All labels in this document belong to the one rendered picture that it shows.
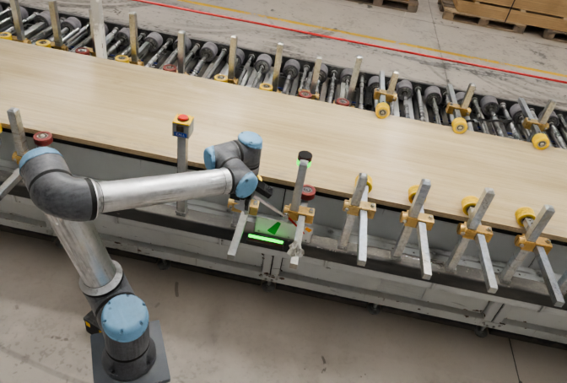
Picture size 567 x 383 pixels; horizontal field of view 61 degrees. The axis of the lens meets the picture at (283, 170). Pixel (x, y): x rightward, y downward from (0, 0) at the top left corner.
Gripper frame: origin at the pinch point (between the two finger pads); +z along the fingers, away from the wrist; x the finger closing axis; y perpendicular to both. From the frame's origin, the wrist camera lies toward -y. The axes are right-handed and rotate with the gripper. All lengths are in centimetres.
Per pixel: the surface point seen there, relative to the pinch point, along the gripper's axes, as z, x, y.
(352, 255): 25, -12, -49
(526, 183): 5, -65, -134
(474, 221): -7, -13, -93
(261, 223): 19.2, -14.4, -5.4
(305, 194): 4.4, -23.0, -22.8
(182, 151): -12.1, -16.0, 31.7
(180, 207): 20.4, -16.0, 32.6
